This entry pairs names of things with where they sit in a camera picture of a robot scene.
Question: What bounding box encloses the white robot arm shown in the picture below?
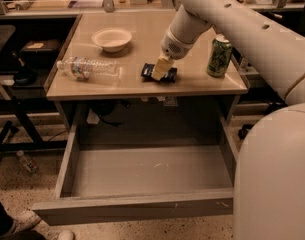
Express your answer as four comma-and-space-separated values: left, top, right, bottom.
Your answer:
152, 0, 305, 240

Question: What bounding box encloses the clear plastic water bottle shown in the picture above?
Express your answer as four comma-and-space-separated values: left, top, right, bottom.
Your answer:
56, 56, 120, 82

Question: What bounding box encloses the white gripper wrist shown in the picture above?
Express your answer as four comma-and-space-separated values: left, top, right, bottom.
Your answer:
151, 5, 212, 81

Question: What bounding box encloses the blue rxbar snack wrapper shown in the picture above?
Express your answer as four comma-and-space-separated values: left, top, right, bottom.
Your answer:
141, 63, 177, 83

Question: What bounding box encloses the black joystick device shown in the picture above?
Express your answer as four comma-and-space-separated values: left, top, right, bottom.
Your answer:
12, 51, 37, 86

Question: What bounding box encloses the water bottle on floor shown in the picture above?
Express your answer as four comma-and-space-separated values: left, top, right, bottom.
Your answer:
16, 150, 38, 173

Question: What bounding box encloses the white sneaker toe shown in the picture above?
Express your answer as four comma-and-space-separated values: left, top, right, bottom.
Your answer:
57, 230, 74, 240

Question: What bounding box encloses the black office chair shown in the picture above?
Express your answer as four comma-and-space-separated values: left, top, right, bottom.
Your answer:
238, 124, 253, 140

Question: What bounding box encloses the green soda can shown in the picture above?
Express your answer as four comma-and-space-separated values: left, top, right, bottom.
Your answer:
207, 34, 233, 77

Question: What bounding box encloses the white sneaker left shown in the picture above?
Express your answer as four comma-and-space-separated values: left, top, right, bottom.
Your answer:
12, 210, 41, 235

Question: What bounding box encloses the white paper bowl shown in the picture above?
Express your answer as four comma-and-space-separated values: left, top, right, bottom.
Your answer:
92, 28, 132, 53

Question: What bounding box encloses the grey open drawer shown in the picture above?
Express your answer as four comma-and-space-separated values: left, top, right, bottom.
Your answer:
33, 112, 237, 225

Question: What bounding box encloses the black box on shelf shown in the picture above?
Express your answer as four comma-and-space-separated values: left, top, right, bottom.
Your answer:
20, 39, 61, 69

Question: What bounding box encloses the grey cabinet with counter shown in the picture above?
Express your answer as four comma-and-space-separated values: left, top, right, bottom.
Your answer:
47, 10, 247, 131

